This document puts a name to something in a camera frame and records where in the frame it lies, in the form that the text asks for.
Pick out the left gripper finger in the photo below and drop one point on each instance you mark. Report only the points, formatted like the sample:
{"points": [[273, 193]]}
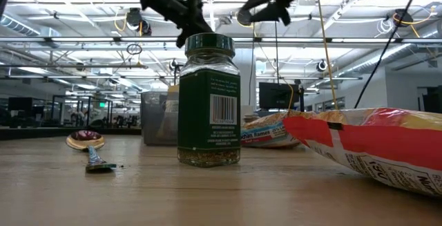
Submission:
{"points": [[182, 37], [203, 27]]}

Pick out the green lid spice jar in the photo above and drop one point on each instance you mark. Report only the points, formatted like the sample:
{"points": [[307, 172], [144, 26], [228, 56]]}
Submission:
{"points": [[207, 115]]}

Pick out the small dark monitor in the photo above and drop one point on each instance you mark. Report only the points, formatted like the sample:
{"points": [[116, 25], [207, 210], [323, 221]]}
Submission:
{"points": [[20, 103]]}

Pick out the grey translucent plastic bin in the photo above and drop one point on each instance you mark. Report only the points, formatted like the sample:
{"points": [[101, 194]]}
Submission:
{"points": [[155, 122]]}

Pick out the silver ventilation duct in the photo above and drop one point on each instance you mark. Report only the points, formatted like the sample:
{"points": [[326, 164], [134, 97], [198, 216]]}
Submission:
{"points": [[380, 60], [20, 27]]}

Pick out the reduced sodium ramen packet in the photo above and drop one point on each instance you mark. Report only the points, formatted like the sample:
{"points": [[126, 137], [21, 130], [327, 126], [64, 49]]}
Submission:
{"points": [[266, 134]]}

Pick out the white plastic bin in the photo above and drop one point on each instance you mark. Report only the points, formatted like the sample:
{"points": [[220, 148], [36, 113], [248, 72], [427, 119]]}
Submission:
{"points": [[248, 109]]}

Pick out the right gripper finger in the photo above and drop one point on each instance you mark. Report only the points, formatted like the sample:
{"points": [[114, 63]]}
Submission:
{"points": [[273, 14], [259, 0]]}

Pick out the orange ramen packet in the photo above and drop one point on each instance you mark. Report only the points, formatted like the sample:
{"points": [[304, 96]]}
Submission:
{"points": [[380, 143]]}

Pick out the dark wall screen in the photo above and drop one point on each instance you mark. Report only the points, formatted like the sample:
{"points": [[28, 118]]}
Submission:
{"points": [[433, 101]]}

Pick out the black monitor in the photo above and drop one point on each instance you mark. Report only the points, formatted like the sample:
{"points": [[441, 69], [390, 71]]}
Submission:
{"points": [[276, 96]]}

